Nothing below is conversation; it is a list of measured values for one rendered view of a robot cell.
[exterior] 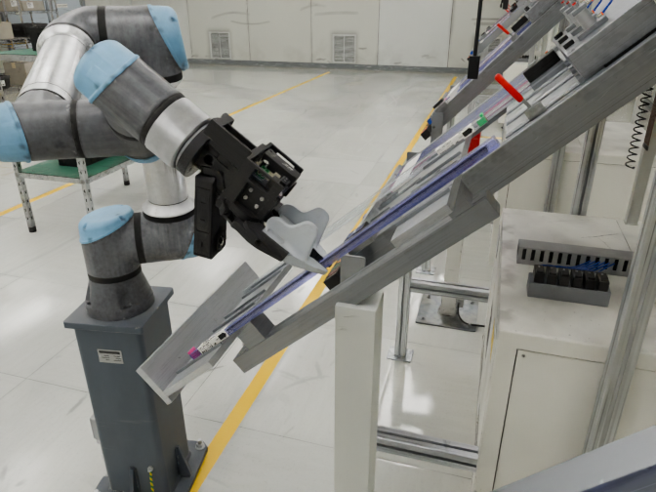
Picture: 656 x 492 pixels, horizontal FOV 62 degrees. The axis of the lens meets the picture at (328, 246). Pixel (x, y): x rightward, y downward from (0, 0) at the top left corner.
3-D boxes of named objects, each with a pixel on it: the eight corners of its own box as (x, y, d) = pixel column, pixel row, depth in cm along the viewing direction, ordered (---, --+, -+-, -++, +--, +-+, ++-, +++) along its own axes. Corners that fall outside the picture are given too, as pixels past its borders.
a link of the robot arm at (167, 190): (142, 248, 131) (101, 0, 104) (205, 241, 135) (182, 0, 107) (141, 274, 121) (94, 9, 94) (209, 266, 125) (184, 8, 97)
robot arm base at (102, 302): (73, 318, 123) (63, 279, 118) (106, 286, 136) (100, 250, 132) (137, 323, 121) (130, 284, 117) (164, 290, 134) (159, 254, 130)
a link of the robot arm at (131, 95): (122, 59, 69) (110, 20, 61) (190, 115, 69) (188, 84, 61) (77, 101, 67) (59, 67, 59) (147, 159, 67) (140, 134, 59)
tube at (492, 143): (193, 360, 78) (188, 354, 78) (198, 354, 79) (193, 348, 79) (500, 146, 54) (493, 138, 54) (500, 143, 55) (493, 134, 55)
